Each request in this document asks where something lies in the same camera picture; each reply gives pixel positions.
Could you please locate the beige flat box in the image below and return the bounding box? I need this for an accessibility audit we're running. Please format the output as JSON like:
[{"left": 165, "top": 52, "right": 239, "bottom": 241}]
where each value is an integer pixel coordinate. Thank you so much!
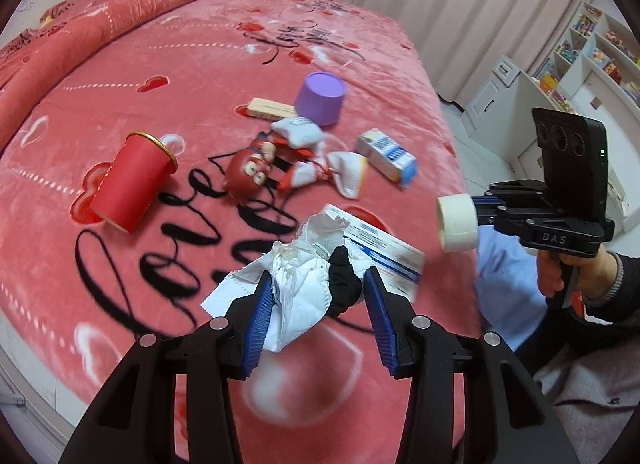
[{"left": 246, "top": 98, "right": 297, "bottom": 120}]

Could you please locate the grey sleeve forearm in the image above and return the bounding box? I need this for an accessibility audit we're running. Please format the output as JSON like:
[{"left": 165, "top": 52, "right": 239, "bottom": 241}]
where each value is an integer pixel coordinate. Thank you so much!
[{"left": 580, "top": 252, "right": 639, "bottom": 324}]

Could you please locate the pink heart bed blanket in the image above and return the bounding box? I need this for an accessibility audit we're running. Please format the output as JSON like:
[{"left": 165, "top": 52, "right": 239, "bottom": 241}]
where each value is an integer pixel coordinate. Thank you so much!
[{"left": 1, "top": 0, "right": 480, "bottom": 421}]

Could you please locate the red cartoon figure toy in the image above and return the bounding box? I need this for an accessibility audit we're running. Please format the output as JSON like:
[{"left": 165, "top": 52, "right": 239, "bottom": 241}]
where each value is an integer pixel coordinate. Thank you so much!
[{"left": 222, "top": 139, "right": 276, "bottom": 205}]

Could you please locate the purple ribbed cup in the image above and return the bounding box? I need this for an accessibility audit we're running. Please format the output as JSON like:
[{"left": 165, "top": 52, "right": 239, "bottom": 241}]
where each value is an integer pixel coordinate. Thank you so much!
[{"left": 294, "top": 72, "right": 347, "bottom": 126}]

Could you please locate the light blue trash bag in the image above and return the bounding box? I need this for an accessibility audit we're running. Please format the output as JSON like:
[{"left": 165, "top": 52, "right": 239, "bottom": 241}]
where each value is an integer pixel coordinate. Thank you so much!
[{"left": 474, "top": 226, "right": 547, "bottom": 351}]

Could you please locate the white desk cabinet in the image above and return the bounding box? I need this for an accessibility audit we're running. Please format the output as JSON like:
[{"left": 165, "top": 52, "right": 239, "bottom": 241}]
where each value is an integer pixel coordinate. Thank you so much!
[{"left": 464, "top": 54, "right": 639, "bottom": 236}]

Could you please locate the small blue white medicine box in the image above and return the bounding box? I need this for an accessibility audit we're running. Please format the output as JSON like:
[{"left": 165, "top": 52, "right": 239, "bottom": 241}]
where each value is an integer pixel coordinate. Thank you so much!
[{"left": 355, "top": 128, "right": 418, "bottom": 188}]

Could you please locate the person's right hand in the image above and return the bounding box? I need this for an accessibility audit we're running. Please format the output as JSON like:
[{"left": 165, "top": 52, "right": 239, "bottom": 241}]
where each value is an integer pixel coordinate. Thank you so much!
[{"left": 537, "top": 246, "right": 618, "bottom": 299}]

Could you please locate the black tracking camera box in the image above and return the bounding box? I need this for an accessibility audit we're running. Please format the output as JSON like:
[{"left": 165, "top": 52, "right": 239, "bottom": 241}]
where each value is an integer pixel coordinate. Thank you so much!
[{"left": 532, "top": 108, "right": 608, "bottom": 222}]

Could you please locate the black fabric piece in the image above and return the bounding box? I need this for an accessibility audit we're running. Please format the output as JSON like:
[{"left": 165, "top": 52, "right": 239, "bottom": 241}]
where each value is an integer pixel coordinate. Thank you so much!
[{"left": 326, "top": 246, "right": 362, "bottom": 318}]

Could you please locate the white bookshelf with books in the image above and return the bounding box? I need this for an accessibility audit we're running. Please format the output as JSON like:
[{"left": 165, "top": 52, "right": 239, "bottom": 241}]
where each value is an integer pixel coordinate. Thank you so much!
[{"left": 532, "top": 2, "right": 639, "bottom": 116}]

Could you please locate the red paper cup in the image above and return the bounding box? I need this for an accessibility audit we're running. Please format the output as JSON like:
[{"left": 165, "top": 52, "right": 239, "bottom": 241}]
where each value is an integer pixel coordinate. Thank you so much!
[{"left": 90, "top": 132, "right": 178, "bottom": 233}]

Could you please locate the beige tape roll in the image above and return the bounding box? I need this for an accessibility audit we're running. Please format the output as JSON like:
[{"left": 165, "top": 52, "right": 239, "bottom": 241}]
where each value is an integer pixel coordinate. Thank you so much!
[{"left": 437, "top": 193, "right": 478, "bottom": 253}]

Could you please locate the folded red quilt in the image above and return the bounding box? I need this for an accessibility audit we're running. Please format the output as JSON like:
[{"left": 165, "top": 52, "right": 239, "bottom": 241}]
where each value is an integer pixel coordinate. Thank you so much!
[{"left": 0, "top": 0, "right": 196, "bottom": 148}]

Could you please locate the large white blue medicine box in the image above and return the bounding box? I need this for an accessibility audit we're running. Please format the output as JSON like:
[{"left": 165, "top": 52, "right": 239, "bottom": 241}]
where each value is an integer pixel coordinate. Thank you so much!
[{"left": 323, "top": 204, "right": 425, "bottom": 302}]

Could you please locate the white small sock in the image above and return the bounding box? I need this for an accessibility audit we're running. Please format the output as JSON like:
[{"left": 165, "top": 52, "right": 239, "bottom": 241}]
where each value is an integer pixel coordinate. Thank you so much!
[{"left": 271, "top": 116, "right": 324, "bottom": 150}]

